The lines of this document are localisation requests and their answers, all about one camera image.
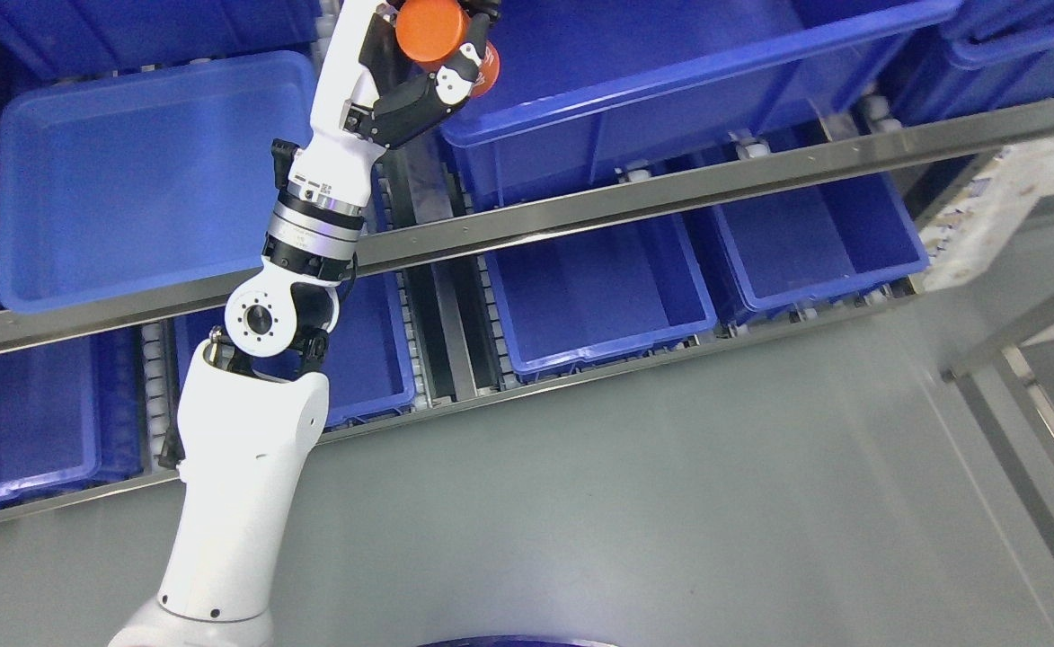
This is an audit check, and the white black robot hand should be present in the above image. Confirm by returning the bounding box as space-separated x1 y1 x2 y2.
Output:
273 1 502 208

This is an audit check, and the orange cylindrical capacitor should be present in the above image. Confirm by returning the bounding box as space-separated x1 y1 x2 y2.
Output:
395 1 497 99

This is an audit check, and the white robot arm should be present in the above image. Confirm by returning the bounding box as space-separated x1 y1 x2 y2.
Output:
111 180 370 646

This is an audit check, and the blue bin top centre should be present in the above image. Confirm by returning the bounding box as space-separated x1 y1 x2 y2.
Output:
438 1 960 210

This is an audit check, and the shallow blue tray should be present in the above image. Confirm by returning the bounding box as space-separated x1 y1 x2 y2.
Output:
0 50 317 313

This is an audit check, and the blue bin lower centre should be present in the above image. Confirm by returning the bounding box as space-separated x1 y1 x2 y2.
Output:
484 214 717 384

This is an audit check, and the blue bin top left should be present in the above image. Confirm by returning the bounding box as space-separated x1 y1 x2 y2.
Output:
0 1 321 81

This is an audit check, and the blue bin lower right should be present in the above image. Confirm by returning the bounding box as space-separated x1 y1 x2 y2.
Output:
683 173 929 326

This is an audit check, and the blue bin far left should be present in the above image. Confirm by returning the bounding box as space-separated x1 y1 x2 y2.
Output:
0 329 144 509

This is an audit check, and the large blue bin right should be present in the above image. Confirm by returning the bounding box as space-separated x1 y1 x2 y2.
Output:
877 1 1054 126

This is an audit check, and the white sign with blue text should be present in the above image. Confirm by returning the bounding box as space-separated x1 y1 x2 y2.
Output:
914 136 1054 292

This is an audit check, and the stainless steel table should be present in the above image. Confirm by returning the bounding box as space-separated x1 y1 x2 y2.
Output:
941 271 1054 565

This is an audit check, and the steel shelf front rail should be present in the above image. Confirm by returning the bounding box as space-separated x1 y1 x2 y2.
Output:
0 98 1054 355

